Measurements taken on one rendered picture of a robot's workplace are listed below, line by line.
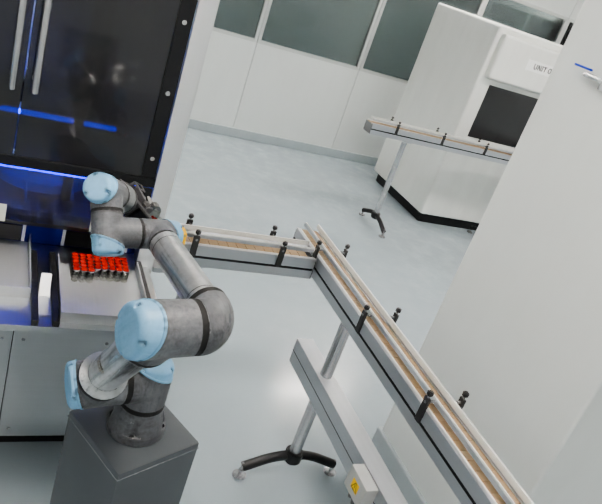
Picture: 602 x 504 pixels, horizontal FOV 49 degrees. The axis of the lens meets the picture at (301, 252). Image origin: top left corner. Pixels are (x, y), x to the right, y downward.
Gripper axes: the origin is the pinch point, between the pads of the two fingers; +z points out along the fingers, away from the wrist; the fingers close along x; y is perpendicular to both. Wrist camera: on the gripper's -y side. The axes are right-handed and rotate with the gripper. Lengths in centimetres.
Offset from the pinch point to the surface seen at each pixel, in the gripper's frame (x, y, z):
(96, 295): 31.8, -5.7, 18.8
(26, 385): 82, -13, 51
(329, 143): -89, 161, 560
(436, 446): -37, -95, 23
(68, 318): 35.9, -12.0, 2.3
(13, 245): 51, 24, 23
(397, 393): -34, -78, 41
